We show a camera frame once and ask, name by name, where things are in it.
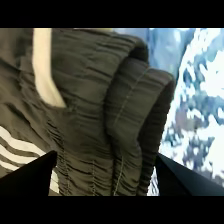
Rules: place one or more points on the olive striped pants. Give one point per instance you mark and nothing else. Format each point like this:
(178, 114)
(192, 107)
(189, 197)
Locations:
(83, 116)

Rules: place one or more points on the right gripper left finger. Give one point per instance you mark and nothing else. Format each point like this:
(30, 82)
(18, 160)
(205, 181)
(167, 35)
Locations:
(30, 176)

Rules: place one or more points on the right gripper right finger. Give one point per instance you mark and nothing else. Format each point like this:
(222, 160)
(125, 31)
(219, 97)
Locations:
(186, 180)

